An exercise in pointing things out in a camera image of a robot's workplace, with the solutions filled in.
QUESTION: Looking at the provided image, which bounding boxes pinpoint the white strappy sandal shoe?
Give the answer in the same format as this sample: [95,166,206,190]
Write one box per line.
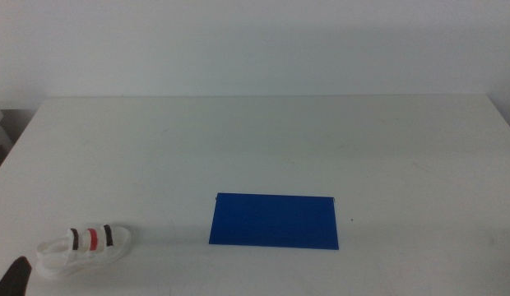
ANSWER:
[35,224,132,280]

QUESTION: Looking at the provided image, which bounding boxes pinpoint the blue rectangular mat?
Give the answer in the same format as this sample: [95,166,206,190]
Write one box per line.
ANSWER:
[208,192,340,251]

